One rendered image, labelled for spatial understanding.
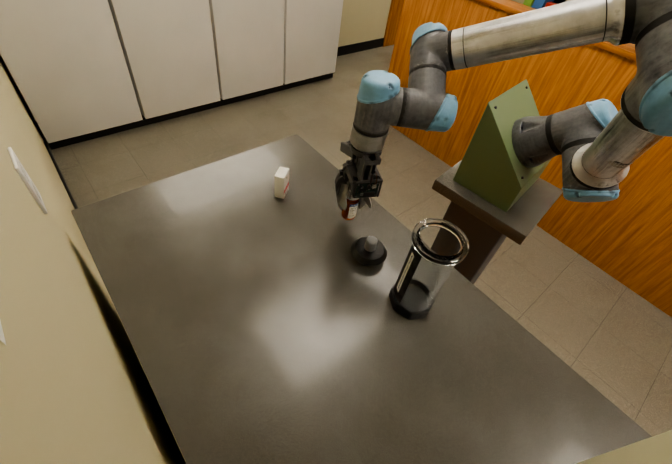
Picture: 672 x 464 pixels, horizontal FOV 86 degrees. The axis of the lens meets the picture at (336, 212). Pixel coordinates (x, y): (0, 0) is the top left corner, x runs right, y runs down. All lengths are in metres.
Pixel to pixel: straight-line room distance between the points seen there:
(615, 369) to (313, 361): 1.87
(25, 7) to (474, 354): 2.64
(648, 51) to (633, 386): 1.91
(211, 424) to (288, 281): 0.32
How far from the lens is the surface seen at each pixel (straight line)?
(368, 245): 0.88
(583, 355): 2.35
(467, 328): 0.90
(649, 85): 0.73
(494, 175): 1.18
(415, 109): 0.73
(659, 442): 0.53
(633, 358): 2.53
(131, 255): 0.97
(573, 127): 1.13
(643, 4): 0.78
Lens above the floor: 1.66
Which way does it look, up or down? 45 degrees down
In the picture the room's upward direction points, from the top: 10 degrees clockwise
